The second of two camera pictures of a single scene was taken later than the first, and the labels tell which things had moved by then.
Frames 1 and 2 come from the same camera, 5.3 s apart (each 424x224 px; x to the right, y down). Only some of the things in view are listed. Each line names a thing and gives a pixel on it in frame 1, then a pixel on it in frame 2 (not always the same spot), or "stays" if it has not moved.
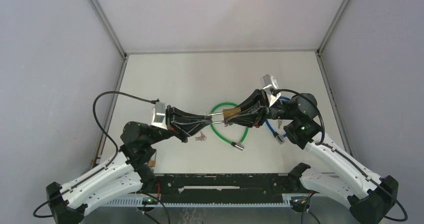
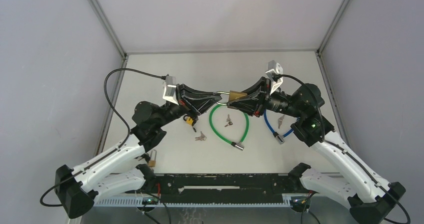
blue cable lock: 280,138 stays
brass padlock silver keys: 202,137 stays
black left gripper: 188,128 to 195,107
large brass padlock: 227,112 to 233,95
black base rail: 228,188 stays
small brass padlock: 152,163 stays
